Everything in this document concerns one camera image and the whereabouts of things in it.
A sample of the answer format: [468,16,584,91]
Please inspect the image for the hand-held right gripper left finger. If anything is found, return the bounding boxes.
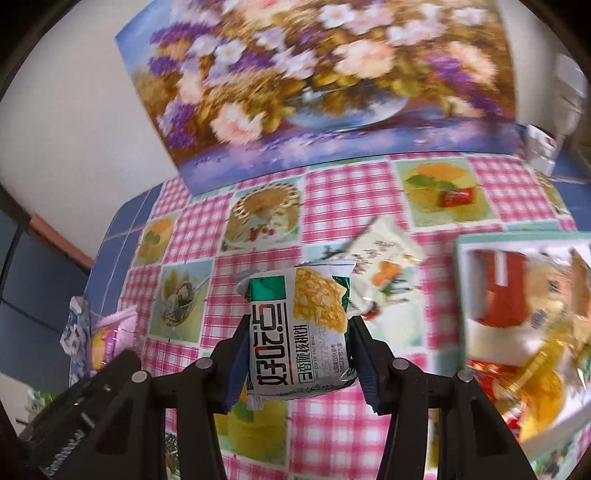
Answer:
[81,314,252,480]

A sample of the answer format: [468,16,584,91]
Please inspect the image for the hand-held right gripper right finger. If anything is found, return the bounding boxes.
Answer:
[348,314,536,480]

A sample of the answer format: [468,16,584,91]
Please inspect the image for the green white snack packet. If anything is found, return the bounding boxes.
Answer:
[235,261,358,411]

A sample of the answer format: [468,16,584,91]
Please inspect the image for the pink snack packet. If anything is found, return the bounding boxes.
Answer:
[90,308,138,372]

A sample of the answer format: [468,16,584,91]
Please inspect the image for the teal-edged box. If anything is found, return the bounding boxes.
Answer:
[452,231,591,462]

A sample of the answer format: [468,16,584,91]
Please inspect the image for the red snack packet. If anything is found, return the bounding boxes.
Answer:
[466,249,573,444]

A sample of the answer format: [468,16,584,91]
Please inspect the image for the yellow translucent snack packet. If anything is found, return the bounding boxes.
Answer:
[517,332,591,435]

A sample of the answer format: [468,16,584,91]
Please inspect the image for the beige snack packet with barcode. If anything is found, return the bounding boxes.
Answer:
[526,249,591,326]

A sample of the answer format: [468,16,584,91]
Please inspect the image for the crumpled blue white wrapper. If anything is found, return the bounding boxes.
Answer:
[62,298,100,384]

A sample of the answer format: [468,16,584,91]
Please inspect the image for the white snack packet orange print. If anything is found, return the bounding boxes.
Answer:
[344,217,426,319]

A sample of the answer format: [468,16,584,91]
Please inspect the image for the pink checked tablecloth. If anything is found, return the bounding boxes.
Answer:
[97,154,591,480]

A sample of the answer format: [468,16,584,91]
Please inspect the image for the small white box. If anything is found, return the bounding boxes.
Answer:
[525,124,560,172]

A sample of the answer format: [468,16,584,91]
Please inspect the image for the flower painting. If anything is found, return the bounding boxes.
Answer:
[115,0,520,197]

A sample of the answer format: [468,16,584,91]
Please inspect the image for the white wall fixture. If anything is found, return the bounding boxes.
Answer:
[554,53,588,136]

